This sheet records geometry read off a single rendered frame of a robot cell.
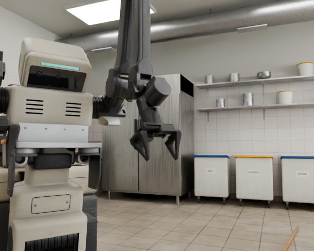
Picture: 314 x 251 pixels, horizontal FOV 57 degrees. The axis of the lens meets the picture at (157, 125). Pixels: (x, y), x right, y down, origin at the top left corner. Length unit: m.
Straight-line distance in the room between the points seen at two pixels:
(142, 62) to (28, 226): 0.60
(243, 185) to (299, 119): 1.46
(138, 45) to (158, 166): 3.78
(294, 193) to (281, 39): 2.55
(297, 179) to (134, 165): 2.42
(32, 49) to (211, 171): 3.93
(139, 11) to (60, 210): 0.69
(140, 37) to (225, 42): 4.68
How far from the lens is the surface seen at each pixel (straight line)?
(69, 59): 0.99
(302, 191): 4.59
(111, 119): 1.10
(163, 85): 0.82
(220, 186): 4.65
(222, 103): 5.09
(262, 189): 4.58
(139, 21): 0.96
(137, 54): 0.92
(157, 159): 4.62
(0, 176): 1.26
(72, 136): 1.01
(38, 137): 0.98
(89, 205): 1.35
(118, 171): 4.93
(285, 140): 5.19
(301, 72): 5.09
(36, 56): 0.97
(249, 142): 5.21
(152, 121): 0.82
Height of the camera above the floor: 0.90
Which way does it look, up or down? 4 degrees up
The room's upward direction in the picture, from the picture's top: straight up
